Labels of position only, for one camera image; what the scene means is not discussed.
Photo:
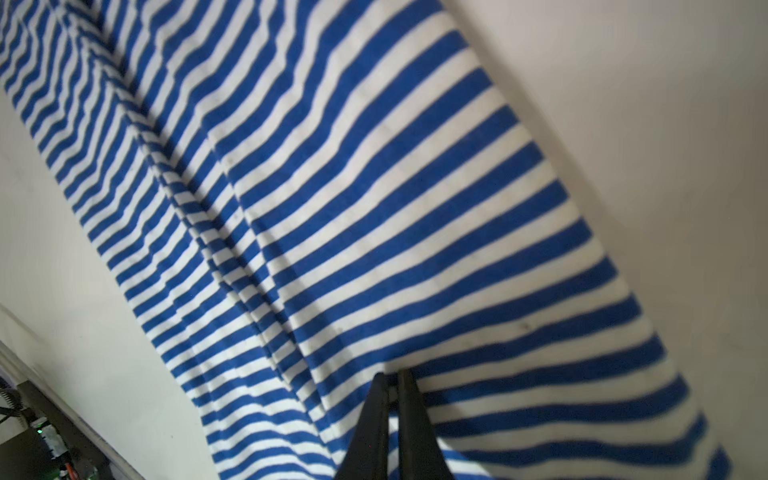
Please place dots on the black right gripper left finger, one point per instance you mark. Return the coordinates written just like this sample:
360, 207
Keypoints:
367, 455

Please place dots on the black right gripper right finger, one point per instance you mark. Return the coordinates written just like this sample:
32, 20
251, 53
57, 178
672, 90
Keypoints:
420, 456

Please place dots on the blue white striped tank top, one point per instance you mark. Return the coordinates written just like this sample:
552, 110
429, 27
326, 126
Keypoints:
294, 196

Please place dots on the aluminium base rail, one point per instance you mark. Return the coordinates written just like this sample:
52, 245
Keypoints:
71, 441

